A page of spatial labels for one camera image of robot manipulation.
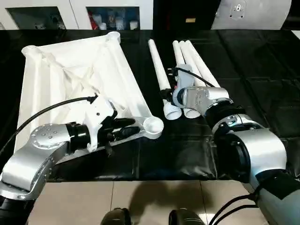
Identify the black left wrist camera cable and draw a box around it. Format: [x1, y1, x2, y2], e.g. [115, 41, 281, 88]
[0, 94, 98, 156]

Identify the dark right robot foot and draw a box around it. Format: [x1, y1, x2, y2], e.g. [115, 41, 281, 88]
[168, 209, 206, 225]

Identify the dark robot foot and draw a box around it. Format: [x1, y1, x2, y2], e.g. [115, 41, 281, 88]
[100, 207, 132, 225]
[168, 209, 206, 225]

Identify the white plastic table top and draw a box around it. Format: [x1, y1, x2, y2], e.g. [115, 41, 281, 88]
[14, 31, 164, 163]

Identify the dark left robot foot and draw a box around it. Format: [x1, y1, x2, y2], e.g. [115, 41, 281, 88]
[100, 207, 132, 225]

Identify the white plastic table leg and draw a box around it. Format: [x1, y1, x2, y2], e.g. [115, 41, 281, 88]
[148, 39, 183, 120]
[184, 40, 221, 89]
[172, 40, 200, 118]
[179, 40, 209, 89]

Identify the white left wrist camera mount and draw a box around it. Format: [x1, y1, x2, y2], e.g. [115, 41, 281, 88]
[85, 94, 118, 152]

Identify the white glass-door cabinet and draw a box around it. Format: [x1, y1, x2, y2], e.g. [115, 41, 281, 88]
[0, 0, 155, 31]

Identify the white curved plastic panel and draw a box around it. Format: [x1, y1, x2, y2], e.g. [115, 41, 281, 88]
[210, 0, 291, 30]

